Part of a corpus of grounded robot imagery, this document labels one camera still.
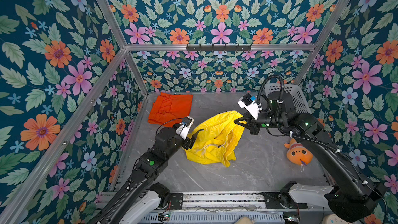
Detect white plastic basket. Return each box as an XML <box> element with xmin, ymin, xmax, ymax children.
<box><xmin>264</xmin><ymin>83</ymin><xmax>312</xmax><ymax>114</ymax></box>

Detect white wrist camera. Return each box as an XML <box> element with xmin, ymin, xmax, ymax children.
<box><xmin>238</xmin><ymin>93</ymin><xmax>262</xmax><ymax>120</ymax></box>
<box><xmin>176</xmin><ymin>116</ymin><xmax>194</xmax><ymax>140</ymax></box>

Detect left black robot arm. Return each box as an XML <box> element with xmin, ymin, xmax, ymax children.
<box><xmin>89</xmin><ymin>125</ymin><xmax>203</xmax><ymax>224</ymax></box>

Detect yellow shorts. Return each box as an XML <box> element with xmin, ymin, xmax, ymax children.
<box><xmin>186</xmin><ymin>111</ymin><xmax>245</xmax><ymax>168</ymax></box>

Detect beige round object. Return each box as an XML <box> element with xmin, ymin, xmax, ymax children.
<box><xmin>234</xmin><ymin>216</ymin><xmax>255</xmax><ymax>224</ymax></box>

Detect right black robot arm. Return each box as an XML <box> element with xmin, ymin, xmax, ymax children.
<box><xmin>234</xmin><ymin>75</ymin><xmax>387</xmax><ymax>223</ymax></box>

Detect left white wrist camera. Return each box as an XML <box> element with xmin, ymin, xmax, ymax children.
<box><xmin>176</xmin><ymin>116</ymin><xmax>194</xmax><ymax>140</ymax></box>

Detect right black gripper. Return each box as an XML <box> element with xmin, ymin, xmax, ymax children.
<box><xmin>233</xmin><ymin>110</ymin><xmax>286</xmax><ymax>135</ymax></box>

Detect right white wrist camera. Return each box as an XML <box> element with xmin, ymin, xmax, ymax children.
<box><xmin>238</xmin><ymin>93</ymin><xmax>262</xmax><ymax>120</ymax></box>

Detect orange fish plush toy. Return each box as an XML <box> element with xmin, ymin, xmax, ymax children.
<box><xmin>284</xmin><ymin>138</ymin><xmax>313</xmax><ymax>172</ymax></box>

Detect orange shorts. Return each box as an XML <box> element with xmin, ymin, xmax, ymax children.
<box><xmin>147</xmin><ymin>92</ymin><xmax>193</xmax><ymax>127</ymax></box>

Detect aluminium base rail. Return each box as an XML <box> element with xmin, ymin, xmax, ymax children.
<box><xmin>130</xmin><ymin>191</ymin><xmax>352</xmax><ymax>224</ymax></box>

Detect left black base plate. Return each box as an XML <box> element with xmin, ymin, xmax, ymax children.
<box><xmin>158</xmin><ymin>193</ymin><xmax>184</xmax><ymax>210</ymax></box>

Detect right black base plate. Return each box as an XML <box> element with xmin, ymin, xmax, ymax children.
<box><xmin>260</xmin><ymin>192</ymin><xmax>308</xmax><ymax>209</ymax></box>

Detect white round device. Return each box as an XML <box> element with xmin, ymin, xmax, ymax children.
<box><xmin>321</xmin><ymin>214</ymin><xmax>348</xmax><ymax>224</ymax></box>

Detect black hook rail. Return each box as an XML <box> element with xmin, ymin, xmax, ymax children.
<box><xmin>186</xmin><ymin>44</ymin><xmax>252</xmax><ymax>52</ymax></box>

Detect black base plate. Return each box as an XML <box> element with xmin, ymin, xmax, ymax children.
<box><xmin>260</xmin><ymin>192</ymin><xmax>308</xmax><ymax>209</ymax></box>
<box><xmin>158</xmin><ymin>193</ymin><xmax>184</xmax><ymax>210</ymax></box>

